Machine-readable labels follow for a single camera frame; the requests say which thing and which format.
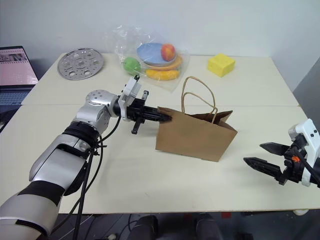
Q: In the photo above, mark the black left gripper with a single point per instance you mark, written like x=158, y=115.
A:
x=136, y=112

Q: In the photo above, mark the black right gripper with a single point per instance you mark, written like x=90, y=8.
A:
x=293, y=165

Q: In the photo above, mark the brown paper bag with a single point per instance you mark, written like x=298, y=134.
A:
x=195, y=137

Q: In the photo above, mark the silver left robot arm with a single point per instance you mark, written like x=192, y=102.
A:
x=62, y=160

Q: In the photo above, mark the clear plastic bag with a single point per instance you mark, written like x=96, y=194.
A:
x=172, y=82

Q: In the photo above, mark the yellow cheese plush toy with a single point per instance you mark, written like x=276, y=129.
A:
x=221, y=65

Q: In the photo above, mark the yellow toy banana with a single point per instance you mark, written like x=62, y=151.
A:
x=162, y=74

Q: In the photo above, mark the green toy fruit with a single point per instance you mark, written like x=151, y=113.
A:
x=132, y=66

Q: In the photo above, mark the orange plate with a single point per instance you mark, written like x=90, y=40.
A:
x=178, y=62

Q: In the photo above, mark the white rounded floor object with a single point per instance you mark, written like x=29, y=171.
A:
x=301, y=212

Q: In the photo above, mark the blue plate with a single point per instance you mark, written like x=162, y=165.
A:
x=150, y=53

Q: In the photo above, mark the red toy apple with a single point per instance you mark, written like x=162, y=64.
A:
x=168, y=52

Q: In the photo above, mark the perforated round metal disc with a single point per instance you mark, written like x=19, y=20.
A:
x=80, y=63

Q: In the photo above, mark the dark rounded shape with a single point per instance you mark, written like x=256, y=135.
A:
x=208, y=227
x=145, y=227

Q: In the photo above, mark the open laptop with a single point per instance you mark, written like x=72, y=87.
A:
x=15, y=67

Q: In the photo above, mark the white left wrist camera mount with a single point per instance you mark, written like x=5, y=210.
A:
x=130, y=91

